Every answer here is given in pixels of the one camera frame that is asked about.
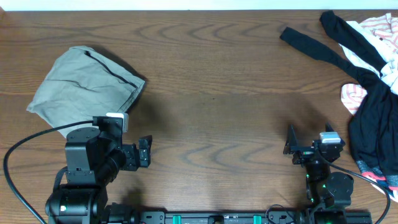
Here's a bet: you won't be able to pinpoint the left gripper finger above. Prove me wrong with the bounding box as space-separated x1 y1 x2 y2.
139 135 153 150
139 149 151 168

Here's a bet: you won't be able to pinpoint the khaki green shorts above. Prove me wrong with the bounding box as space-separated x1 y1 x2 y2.
27 45 146 128

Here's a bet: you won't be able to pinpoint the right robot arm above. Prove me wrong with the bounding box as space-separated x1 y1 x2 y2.
283 124 354 223

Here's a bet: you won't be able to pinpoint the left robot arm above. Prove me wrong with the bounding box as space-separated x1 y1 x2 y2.
45 127 152 224

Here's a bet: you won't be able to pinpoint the black long garment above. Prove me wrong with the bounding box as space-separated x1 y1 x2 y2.
280 11 397 176

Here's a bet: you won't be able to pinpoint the red blue striped cloth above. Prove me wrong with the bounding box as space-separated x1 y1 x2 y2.
356 161 397 202

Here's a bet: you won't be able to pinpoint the orange striped shirt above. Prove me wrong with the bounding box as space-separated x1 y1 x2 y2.
341 13 397 114

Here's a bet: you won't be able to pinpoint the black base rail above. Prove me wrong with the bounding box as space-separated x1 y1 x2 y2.
100 203 373 224

